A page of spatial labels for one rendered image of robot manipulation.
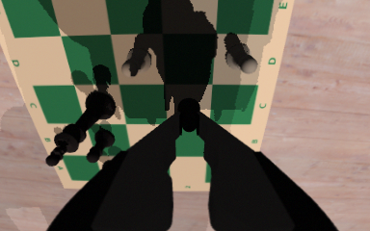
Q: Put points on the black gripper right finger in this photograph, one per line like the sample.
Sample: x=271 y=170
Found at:
x=248 y=192

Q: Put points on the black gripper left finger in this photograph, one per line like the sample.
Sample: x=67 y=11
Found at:
x=133 y=192

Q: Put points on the green and cream chessboard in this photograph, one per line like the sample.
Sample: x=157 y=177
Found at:
x=61 y=51

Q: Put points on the white pawn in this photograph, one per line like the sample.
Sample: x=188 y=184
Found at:
x=137 y=61
x=240 y=55

